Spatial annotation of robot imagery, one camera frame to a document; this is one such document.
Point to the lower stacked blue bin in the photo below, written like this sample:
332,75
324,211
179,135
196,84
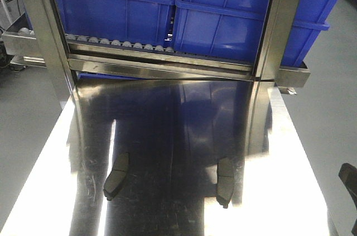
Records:
235,34

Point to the stainless steel rack frame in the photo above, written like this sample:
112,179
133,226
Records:
65,58

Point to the brake pad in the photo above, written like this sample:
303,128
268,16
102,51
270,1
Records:
117,176
225,182

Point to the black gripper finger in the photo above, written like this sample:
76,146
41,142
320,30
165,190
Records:
347,175

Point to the left blue bin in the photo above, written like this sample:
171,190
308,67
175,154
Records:
144,21

